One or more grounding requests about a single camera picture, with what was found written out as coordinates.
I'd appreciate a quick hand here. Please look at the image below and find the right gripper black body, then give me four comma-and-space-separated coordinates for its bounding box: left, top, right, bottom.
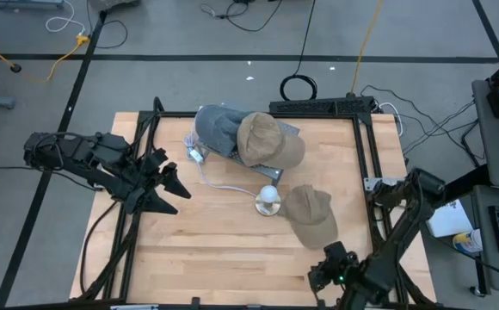
307, 240, 361, 299

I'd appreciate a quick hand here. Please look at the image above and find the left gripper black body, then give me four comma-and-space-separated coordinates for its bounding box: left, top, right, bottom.
122, 147, 178, 215

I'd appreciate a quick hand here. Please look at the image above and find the tan baseball cap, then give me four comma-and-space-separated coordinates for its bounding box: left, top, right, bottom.
280, 183, 340, 251
236, 111, 307, 171

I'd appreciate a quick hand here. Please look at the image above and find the grey baseball cap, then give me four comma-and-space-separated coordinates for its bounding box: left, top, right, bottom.
194, 103, 256, 158

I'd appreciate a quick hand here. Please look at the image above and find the grey perforated metal rack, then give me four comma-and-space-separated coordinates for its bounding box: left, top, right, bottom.
191, 102, 301, 188

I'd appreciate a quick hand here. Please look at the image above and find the white light bulb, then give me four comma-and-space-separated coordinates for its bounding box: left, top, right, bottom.
260, 184, 280, 205

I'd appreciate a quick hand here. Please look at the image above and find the white paper box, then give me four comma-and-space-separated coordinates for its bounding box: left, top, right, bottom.
425, 197, 475, 239

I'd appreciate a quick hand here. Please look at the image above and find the white labelled can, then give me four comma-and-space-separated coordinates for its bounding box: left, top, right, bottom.
452, 229, 484, 255

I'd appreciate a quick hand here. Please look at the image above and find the black cart crossbar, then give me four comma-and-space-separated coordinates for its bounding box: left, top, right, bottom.
440, 164, 492, 208

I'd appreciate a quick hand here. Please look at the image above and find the black perforated control box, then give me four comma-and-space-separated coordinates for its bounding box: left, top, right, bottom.
268, 95, 377, 117

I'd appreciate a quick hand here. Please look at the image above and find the white lamp power cable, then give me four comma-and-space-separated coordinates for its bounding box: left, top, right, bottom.
182, 132, 262, 199

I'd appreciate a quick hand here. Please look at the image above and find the black aluminium table frame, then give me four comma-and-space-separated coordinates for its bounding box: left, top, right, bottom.
76, 96, 438, 307

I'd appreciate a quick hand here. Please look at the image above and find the black floor cable loop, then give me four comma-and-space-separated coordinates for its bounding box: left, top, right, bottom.
85, 0, 130, 50

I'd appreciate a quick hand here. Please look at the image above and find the yellow extension cord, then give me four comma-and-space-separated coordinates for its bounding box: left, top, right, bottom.
0, 31, 92, 84

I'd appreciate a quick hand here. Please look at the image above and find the thin black floor cable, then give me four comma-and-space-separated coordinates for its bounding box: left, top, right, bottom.
0, 162, 102, 191

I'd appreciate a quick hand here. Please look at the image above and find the white cable by box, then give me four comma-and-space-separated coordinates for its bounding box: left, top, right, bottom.
378, 101, 404, 138

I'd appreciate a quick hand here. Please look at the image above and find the white floor cable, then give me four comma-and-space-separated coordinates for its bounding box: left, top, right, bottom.
44, 0, 88, 36

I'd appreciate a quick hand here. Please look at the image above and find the black floor cable bundle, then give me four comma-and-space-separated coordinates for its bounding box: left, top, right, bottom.
360, 84, 487, 168

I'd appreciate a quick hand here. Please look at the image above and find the black floor cable tangle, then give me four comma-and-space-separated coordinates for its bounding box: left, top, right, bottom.
200, 0, 284, 34

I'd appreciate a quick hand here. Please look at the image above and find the black hanging cable with coil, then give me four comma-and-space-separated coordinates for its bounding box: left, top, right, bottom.
279, 0, 319, 102

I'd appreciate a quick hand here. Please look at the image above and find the yellow hanging cable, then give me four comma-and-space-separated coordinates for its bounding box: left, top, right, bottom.
350, 0, 385, 96

